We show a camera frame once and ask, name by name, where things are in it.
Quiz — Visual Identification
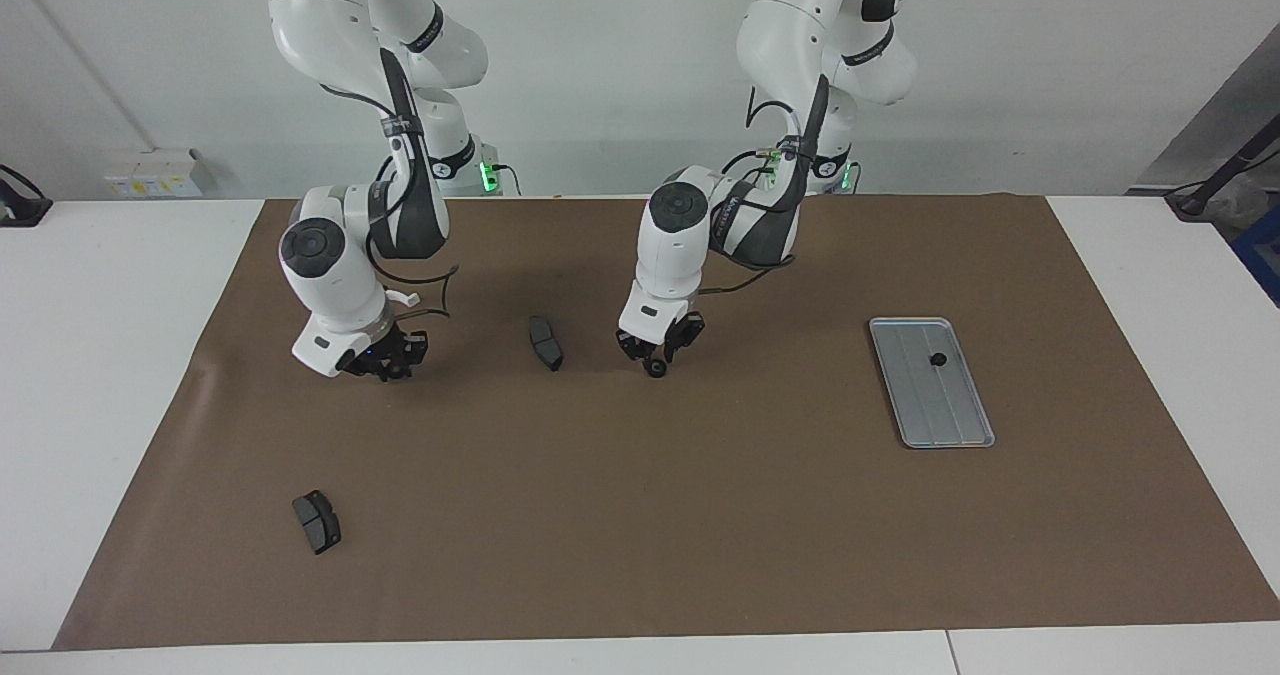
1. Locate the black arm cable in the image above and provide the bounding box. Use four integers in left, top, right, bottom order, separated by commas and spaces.
698, 83, 803, 298
372, 105, 461, 321

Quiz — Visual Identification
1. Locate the black clamp base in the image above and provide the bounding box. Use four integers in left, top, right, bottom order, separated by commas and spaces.
0, 163, 53, 228

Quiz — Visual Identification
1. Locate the brown table mat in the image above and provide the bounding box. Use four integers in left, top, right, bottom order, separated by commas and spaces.
52, 193, 1280, 652

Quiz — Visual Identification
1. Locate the short dark grey brake pad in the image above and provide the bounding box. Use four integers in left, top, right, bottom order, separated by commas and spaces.
292, 490, 342, 556

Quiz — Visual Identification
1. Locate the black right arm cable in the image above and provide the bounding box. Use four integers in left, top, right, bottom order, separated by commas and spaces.
372, 105, 461, 321

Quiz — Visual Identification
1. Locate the blue crate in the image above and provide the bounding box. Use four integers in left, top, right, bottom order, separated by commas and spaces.
1232, 205, 1280, 306

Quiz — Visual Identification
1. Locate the black stand pole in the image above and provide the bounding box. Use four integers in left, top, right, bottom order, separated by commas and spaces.
1165, 115, 1280, 218

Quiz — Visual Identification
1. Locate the silver metal tray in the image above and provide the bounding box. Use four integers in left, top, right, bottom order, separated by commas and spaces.
868, 317, 997, 449

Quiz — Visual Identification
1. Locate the long dark grey brake pad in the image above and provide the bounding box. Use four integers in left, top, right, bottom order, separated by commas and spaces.
528, 315, 564, 373

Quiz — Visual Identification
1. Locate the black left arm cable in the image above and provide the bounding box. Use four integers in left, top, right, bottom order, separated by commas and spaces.
698, 83, 803, 298

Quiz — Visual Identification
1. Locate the white wall power strip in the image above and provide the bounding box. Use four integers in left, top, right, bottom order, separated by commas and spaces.
105, 150, 216, 199

